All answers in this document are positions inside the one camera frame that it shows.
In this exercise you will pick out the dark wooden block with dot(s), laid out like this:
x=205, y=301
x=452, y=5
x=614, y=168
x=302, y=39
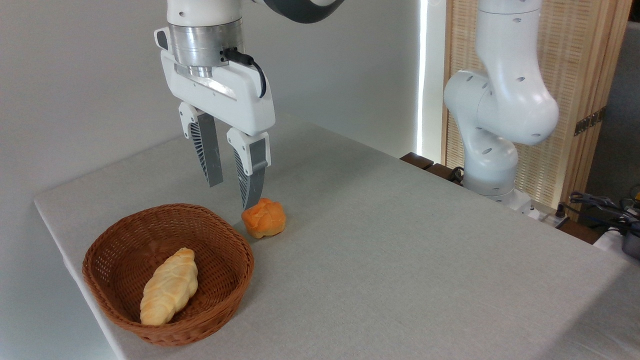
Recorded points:
x=442, y=172
x=416, y=160

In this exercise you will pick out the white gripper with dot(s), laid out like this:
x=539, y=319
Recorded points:
x=235, y=97

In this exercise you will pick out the brown wicker basket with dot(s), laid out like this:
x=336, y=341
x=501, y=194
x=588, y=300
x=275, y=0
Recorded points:
x=125, y=240

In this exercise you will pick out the pale braided bread loaf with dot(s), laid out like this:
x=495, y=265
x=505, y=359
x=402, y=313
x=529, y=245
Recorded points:
x=170, y=287

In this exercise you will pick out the white power strip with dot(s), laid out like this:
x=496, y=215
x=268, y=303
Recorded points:
x=547, y=216

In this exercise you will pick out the grey tablecloth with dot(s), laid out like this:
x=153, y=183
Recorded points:
x=400, y=260

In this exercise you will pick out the orange round bread roll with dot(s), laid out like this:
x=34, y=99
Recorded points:
x=265, y=218

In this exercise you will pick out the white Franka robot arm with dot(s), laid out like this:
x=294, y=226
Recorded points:
x=502, y=100

